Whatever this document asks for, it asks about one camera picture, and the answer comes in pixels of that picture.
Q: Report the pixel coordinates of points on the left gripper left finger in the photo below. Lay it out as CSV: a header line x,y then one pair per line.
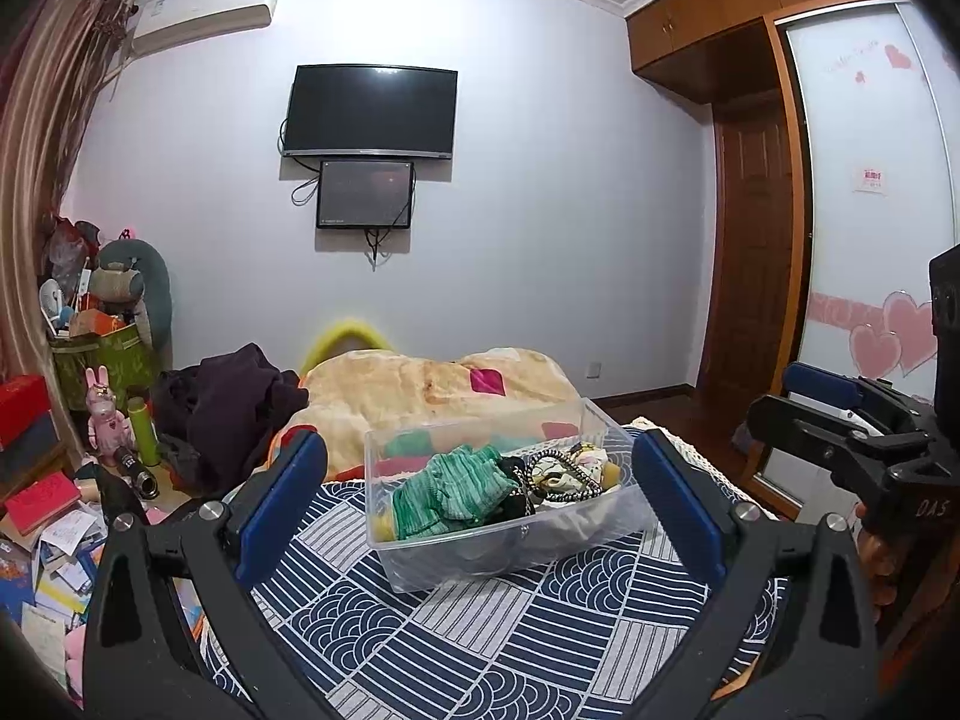
x,y
228,554

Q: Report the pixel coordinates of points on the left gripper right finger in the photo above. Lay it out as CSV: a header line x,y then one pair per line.
x,y
732,556

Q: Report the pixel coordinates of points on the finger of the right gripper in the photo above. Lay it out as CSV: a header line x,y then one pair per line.
x,y
874,400
856,461

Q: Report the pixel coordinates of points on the yellow sponge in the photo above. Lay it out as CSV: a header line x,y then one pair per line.
x,y
383,527

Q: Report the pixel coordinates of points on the black pouch with chain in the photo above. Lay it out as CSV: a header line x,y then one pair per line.
x,y
548,477

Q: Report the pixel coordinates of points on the green knitted cloth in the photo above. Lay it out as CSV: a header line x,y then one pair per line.
x,y
456,491

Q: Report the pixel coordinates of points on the yellow felt ball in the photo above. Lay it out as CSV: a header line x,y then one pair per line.
x,y
610,475

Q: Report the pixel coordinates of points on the person's right hand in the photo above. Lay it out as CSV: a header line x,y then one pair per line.
x,y
879,564

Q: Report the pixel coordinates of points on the dark purple clothing pile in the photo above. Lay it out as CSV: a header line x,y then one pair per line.
x,y
220,416

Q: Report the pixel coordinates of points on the pink rabbit toy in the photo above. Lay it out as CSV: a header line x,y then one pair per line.
x,y
108,428

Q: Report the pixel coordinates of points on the green bottle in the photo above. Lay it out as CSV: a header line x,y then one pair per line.
x,y
143,431

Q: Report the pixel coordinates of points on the blue white patterned tablecloth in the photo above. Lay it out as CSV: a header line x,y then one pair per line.
x,y
541,621

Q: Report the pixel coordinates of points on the brown wooden door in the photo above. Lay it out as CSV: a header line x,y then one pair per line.
x,y
752,256

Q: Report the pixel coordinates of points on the patterned fabric pouch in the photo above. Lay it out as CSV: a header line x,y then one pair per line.
x,y
589,457

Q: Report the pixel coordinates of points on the beige fleece blanket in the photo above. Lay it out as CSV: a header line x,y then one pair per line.
x,y
371,389

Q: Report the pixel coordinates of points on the green cardboard box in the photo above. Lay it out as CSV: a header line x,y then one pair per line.
x,y
132,367

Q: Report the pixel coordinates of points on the clear plastic storage box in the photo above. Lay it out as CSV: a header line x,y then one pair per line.
x,y
510,540

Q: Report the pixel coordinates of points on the yellow green pillow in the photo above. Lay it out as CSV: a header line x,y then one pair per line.
x,y
346,335

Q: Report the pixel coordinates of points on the red box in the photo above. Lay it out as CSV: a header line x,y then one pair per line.
x,y
23,399

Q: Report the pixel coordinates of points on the grey plush toy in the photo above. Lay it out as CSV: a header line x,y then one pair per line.
x,y
131,275

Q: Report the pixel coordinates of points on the white wardrobe sliding door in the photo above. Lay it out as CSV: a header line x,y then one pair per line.
x,y
879,94

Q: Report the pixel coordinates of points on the wooden overhead cabinet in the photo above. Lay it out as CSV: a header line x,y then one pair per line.
x,y
708,51

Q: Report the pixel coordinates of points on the striped brown curtain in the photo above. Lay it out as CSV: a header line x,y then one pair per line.
x,y
50,79

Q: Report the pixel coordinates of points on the white air conditioner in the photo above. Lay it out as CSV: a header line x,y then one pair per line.
x,y
163,24

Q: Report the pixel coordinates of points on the small wall monitor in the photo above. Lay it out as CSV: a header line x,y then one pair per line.
x,y
365,195

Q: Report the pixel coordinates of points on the large wall television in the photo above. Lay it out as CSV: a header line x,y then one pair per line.
x,y
371,110

